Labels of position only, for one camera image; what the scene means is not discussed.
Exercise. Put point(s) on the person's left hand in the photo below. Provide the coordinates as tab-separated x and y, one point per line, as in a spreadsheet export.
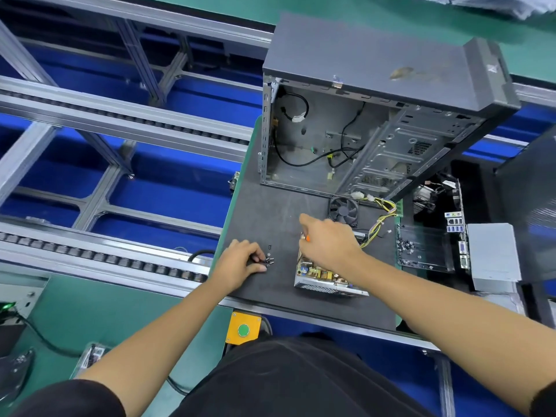
234	265

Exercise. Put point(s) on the person's right hand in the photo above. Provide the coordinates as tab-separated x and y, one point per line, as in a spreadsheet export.
330	243

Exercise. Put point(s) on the power supply circuit board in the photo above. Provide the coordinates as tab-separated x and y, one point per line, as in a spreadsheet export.
334	275

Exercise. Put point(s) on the small pile of screws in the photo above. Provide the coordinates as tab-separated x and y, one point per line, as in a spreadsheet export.
266	256

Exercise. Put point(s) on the silver power supply unit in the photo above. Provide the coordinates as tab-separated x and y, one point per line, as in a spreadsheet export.
330	285

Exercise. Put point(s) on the person's left forearm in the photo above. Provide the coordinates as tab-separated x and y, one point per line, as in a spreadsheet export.
156	343

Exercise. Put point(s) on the person's right forearm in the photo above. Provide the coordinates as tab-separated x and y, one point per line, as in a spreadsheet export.
460	317

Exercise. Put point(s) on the person's black trousers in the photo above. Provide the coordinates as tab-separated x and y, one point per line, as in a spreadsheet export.
304	378

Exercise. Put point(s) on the person's black shirt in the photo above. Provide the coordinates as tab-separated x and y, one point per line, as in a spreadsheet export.
69	399

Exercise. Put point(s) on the black cooling fan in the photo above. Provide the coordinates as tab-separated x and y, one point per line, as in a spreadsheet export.
344	210

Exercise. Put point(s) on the dark grey foam mat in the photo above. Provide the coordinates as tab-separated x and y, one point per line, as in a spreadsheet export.
261	212

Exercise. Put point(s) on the yellow box with green button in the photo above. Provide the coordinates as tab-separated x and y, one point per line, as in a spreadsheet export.
243	328

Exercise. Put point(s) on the green motherboard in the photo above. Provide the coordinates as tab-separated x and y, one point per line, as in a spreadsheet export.
430	239

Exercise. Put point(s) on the black foam tray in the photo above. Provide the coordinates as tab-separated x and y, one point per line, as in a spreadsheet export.
417	304

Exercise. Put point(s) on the processor cooler with fan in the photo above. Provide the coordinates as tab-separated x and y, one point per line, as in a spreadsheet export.
430	197

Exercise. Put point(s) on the silver optical drive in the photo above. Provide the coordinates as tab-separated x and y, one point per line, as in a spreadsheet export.
493	254

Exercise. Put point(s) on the clear plastic screw box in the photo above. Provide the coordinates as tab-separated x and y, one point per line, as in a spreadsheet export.
89	356

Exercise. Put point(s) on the grey computer tower case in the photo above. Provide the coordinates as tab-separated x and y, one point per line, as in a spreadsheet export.
373	65

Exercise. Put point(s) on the dark grey case side panel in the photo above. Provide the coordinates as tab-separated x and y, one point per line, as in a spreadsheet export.
534	204

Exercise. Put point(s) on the stack of white papers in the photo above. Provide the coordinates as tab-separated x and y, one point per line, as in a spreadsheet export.
486	2

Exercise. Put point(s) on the aluminium conveyor frame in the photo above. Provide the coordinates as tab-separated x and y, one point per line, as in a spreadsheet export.
113	117

